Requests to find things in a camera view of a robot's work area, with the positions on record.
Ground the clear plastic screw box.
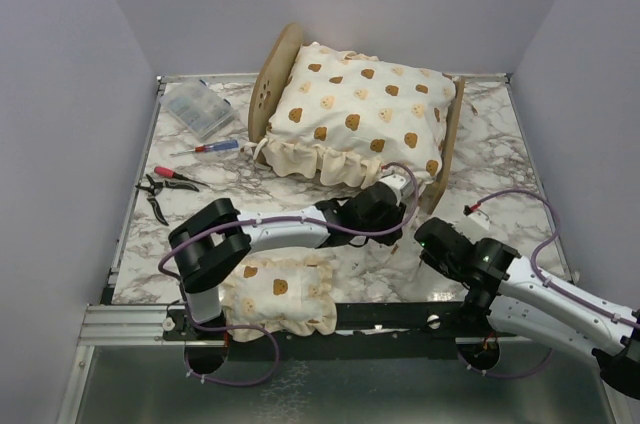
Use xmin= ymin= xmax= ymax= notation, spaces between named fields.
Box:
xmin=160 ymin=78 xmax=236 ymax=143

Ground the large bear print cushion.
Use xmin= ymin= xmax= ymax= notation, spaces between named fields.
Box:
xmin=239 ymin=41 xmax=459 ymax=265

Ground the black front mounting rail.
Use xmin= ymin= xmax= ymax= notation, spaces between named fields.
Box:
xmin=162 ymin=301 xmax=496 ymax=361

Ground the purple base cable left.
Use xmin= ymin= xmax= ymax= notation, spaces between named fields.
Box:
xmin=169 ymin=293 xmax=282 ymax=386

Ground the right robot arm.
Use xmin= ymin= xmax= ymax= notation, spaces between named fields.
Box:
xmin=414 ymin=218 xmax=639 ymax=399

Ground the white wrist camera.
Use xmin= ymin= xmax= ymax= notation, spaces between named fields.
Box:
xmin=462 ymin=203 xmax=491 ymax=231
xmin=379 ymin=173 xmax=415 ymax=203

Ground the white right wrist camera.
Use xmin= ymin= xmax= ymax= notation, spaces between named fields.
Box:
xmin=462 ymin=203 xmax=491 ymax=231

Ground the small bear print pillow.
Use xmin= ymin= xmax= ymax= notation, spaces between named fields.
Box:
xmin=221 ymin=256 xmax=337 ymax=342

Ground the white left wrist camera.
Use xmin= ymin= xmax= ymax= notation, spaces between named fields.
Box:
xmin=379 ymin=173 xmax=415 ymax=203

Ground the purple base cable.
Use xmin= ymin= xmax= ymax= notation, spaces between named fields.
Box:
xmin=462 ymin=343 xmax=554 ymax=381
xmin=169 ymin=293 xmax=282 ymax=386

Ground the red handled screwdriver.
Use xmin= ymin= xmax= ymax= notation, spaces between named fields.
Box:
xmin=153 ymin=166 xmax=208 ymax=187

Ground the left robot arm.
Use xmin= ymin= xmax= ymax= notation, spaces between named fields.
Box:
xmin=168 ymin=175 xmax=413 ymax=339

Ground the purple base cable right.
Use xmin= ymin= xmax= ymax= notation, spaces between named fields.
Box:
xmin=462 ymin=343 xmax=554 ymax=381

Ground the blue handled screwdriver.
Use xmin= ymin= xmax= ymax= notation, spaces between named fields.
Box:
xmin=171 ymin=139 xmax=239 ymax=157

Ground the wooden pet bed frame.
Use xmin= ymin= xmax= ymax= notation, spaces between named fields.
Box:
xmin=248 ymin=23 xmax=465 ymax=214

